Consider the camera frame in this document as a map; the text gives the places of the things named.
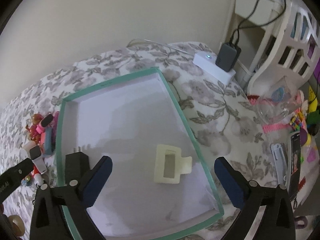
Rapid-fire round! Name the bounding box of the black power adapter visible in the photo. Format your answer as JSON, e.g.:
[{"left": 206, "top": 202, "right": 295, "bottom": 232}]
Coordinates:
[{"left": 65, "top": 147, "right": 89, "bottom": 184}]

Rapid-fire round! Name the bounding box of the red white small bottle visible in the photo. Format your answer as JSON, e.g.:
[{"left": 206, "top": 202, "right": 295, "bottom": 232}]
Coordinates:
[{"left": 21, "top": 165, "right": 44, "bottom": 187}]

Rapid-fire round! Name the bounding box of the brown pink puppy figurine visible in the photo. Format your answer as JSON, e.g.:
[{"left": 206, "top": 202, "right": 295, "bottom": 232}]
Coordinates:
[{"left": 25, "top": 113, "right": 44, "bottom": 144}]

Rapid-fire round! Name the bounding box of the magenta translucent lighter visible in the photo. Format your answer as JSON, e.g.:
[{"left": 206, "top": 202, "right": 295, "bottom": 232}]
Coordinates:
[{"left": 53, "top": 111, "right": 60, "bottom": 128}]

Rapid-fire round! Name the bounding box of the cream plastic hair claw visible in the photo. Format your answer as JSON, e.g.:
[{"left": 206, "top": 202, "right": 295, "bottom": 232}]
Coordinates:
[{"left": 153, "top": 144, "right": 193, "bottom": 184}]

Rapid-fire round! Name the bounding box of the pink kids watch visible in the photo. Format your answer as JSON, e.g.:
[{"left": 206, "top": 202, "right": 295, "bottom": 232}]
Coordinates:
[{"left": 36, "top": 114, "right": 54, "bottom": 134}]

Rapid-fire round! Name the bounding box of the tape roll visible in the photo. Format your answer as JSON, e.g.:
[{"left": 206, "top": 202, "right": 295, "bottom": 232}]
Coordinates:
[{"left": 8, "top": 215, "right": 25, "bottom": 237}]

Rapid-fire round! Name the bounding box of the grey folding phone stand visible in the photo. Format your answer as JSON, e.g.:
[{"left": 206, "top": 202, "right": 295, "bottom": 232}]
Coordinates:
[{"left": 270, "top": 143, "right": 288, "bottom": 187}]

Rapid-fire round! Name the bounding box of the teal shallow cardboard tray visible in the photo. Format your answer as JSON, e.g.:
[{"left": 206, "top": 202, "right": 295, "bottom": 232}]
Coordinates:
[{"left": 55, "top": 68, "right": 224, "bottom": 239}]

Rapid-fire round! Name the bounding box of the black smartphone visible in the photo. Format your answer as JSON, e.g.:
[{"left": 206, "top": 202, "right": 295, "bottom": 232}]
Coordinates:
[{"left": 286, "top": 131, "right": 301, "bottom": 200}]

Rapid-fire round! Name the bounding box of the colourful toy pile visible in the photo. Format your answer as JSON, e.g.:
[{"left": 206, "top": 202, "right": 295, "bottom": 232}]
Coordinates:
[{"left": 289, "top": 85, "right": 319, "bottom": 150}]

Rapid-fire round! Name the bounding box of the pink crochet mat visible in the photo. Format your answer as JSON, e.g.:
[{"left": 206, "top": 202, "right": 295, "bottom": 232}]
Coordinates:
[{"left": 262, "top": 107, "right": 301, "bottom": 134}]

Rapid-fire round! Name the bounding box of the floral grey white blanket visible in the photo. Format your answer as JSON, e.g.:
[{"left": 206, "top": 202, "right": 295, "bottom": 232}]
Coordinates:
[{"left": 0, "top": 42, "right": 301, "bottom": 240}]

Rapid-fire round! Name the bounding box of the clear glass cup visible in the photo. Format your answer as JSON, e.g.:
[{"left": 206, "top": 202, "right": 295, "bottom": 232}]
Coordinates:
[{"left": 255, "top": 76, "right": 302, "bottom": 125}]

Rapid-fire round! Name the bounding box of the white power strip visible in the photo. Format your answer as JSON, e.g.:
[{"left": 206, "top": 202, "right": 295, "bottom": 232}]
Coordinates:
[{"left": 193, "top": 51, "right": 236, "bottom": 85}]

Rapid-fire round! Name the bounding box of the dark grey power bank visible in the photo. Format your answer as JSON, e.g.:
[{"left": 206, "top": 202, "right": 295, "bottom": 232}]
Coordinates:
[{"left": 215, "top": 42, "right": 241, "bottom": 72}]

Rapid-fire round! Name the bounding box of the white wooden shelf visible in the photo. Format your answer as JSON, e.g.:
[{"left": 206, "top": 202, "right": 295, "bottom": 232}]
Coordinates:
[{"left": 221, "top": 0, "right": 286, "bottom": 90}]

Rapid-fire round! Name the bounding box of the white thin cable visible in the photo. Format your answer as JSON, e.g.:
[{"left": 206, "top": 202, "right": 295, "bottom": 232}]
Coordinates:
[{"left": 127, "top": 38, "right": 196, "bottom": 55}]

